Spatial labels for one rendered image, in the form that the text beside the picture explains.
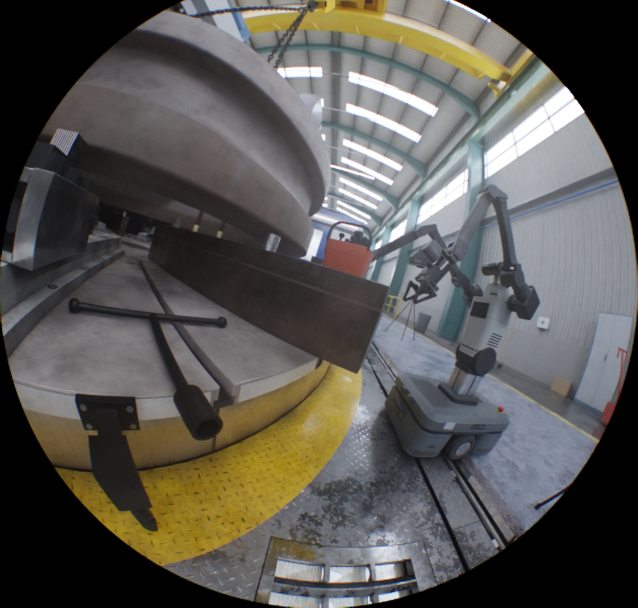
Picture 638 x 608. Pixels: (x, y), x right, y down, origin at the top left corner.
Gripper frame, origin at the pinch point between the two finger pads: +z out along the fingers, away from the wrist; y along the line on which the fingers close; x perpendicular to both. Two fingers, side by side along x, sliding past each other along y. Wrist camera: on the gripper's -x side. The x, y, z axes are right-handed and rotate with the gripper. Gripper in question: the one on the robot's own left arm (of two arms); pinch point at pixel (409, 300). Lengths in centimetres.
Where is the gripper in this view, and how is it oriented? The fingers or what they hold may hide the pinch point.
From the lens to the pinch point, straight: 73.0
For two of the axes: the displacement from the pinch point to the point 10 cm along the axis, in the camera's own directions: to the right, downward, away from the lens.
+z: -7.4, 6.7, 0.6
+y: -0.6, 0.2, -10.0
